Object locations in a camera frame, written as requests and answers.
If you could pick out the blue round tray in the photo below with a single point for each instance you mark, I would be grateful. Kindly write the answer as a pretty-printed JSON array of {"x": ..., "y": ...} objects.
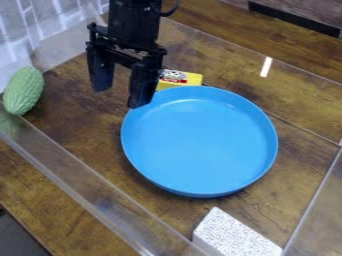
[{"x": 200, "y": 141}]

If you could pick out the white sheer curtain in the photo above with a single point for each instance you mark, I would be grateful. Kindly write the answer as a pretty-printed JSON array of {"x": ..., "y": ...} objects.
[{"x": 42, "y": 32}]

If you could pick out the green bumpy gourd toy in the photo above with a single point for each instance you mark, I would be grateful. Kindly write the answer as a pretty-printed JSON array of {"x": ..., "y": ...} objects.
[{"x": 22, "y": 91}]

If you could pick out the clear acrylic enclosure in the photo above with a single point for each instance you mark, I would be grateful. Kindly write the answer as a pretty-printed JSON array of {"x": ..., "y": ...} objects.
[{"x": 71, "y": 188}]

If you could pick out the white speckled foam block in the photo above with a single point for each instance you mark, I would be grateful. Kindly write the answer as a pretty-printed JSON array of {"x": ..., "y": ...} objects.
[{"x": 223, "y": 236}]

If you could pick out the yellow rectangular block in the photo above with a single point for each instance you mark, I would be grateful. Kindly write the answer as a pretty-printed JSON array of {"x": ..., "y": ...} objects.
[{"x": 173, "y": 78}]

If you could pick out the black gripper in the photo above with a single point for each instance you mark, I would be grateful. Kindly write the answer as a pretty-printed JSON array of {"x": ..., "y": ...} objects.
[{"x": 127, "y": 42}]

